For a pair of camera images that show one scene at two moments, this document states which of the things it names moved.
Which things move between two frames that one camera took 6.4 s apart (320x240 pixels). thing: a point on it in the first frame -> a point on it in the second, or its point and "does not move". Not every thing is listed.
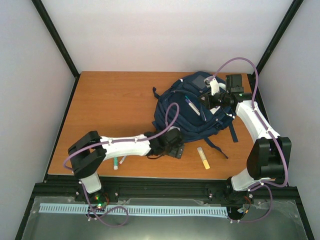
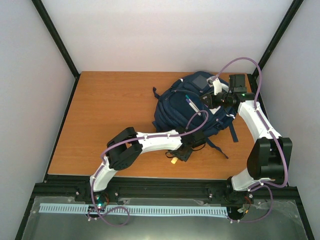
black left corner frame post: x=58 y=41 does not move
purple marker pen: x=204 y=116 -> x=188 y=101
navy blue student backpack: x=181 y=104 does not move
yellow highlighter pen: x=203 y=158 -> x=174 y=160
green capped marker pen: x=192 y=103 does not move
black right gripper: x=208 y=103 does not move
